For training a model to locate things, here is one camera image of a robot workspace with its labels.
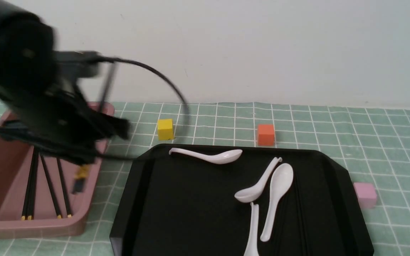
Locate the black chopstick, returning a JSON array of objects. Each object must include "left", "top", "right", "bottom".
[
  {"left": 56, "top": 158, "right": 73, "bottom": 218},
  {"left": 72, "top": 62, "right": 117, "bottom": 194},
  {"left": 27, "top": 148, "right": 39, "bottom": 220},
  {"left": 21, "top": 148, "right": 38, "bottom": 221},
  {"left": 40, "top": 154, "right": 62, "bottom": 219}
]

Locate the white spoon curved middle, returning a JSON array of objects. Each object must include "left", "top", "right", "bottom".
[{"left": 234, "top": 157, "right": 283, "bottom": 203}]

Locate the white spoon right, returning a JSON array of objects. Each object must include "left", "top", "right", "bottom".
[{"left": 260, "top": 162, "right": 294, "bottom": 242}]

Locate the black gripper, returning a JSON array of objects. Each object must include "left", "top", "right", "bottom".
[{"left": 0, "top": 83, "right": 130, "bottom": 165}]

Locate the black cable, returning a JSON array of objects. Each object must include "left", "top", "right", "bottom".
[{"left": 98, "top": 57, "right": 190, "bottom": 160}]

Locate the black plastic tray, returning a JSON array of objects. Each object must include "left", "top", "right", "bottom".
[{"left": 110, "top": 144, "right": 374, "bottom": 256}]

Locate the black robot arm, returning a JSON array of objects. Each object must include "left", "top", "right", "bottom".
[{"left": 0, "top": 0, "right": 130, "bottom": 165}]

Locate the white spoon bottom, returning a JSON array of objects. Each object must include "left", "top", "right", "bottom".
[{"left": 244, "top": 202, "right": 259, "bottom": 256}]

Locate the pink cube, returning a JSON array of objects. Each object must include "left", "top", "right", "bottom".
[{"left": 353, "top": 182, "right": 378, "bottom": 209}]

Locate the pink plastic bin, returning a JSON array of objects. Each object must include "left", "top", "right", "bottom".
[{"left": 0, "top": 137, "right": 102, "bottom": 239}]

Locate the white spoon top left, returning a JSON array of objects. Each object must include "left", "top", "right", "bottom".
[{"left": 169, "top": 148, "right": 243, "bottom": 164}]

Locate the orange cube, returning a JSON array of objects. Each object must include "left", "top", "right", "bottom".
[{"left": 257, "top": 124, "right": 275, "bottom": 147}]

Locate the green checkered tablecloth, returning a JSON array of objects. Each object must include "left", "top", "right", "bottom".
[{"left": 0, "top": 102, "right": 410, "bottom": 256}]

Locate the yellow cube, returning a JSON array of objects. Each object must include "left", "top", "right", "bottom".
[{"left": 157, "top": 119, "right": 174, "bottom": 141}]

